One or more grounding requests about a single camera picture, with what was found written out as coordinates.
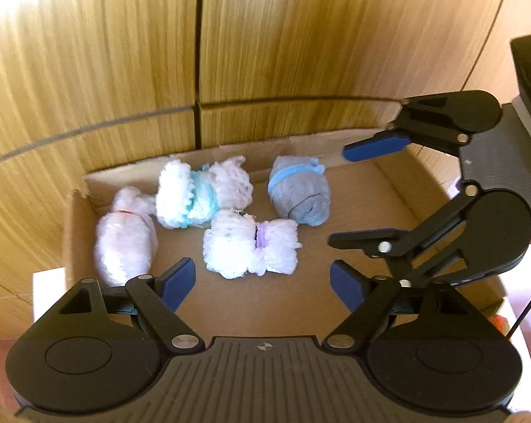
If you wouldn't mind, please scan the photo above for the pale pink sock roll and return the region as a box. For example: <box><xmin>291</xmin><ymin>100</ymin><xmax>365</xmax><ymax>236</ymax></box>
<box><xmin>94</xmin><ymin>187</ymin><xmax>159</xmax><ymax>287</ymax></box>

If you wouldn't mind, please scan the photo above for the grey sock roll blue band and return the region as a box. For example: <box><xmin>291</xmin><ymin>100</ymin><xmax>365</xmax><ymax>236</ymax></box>
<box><xmin>267</xmin><ymin>155</ymin><xmax>332</xmax><ymax>226</ymax></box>

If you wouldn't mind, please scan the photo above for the thin black cable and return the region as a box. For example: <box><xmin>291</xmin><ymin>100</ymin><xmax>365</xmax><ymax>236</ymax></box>
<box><xmin>509</xmin><ymin>273</ymin><xmax>531</xmax><ymax>341</ymax></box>

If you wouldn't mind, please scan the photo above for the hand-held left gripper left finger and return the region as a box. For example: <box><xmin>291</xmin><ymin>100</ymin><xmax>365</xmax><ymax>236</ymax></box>
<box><xmin>61</xmin><ymin>257</ymin><xmax>204</xmax><ymax>354</ymax></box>

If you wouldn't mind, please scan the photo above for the wooden wardrobe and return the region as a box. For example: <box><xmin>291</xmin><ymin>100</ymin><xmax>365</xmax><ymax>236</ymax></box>
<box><xmin>0</xmin><ymin>0</ymin><xmax>531</xmax><ymax>340</ymax></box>

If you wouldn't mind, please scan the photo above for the white and blue fuzzy sock roll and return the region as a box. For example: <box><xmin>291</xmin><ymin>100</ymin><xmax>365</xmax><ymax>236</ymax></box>
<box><xmin>155</xmin><ymin>155</ymin><xmax>254</xmax><ymax>230</ymax></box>

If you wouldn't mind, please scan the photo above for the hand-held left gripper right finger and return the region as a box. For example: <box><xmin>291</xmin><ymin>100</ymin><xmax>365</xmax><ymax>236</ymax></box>
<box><xmin>322</xmin><ymin>261</ymin><xmax>484</xmax><ymax>350</ymax></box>

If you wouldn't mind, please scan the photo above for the white and lilac fuzzy sock roll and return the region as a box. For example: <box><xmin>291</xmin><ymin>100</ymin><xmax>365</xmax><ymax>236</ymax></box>
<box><xmin>202</xmin><ymin>209</ymin><xmax>302</xmax><ymax>279</ymax></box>

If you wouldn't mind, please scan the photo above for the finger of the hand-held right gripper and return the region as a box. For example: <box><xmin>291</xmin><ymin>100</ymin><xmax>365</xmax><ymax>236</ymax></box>
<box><xmin>328</xmin><ymin>182</ymin><xmax>481</xmax><ymax>285</ymax></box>
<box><xmin>343</xmin><ymin>92</ymin><xmax>469</xmax><ymax>163</ymax></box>

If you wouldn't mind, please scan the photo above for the cardboard box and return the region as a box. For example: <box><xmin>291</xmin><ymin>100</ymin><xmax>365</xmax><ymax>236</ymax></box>
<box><xmin>64</xmin><ymin>99</ymin><xmax>508</xmax><ymax>331</ymax></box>

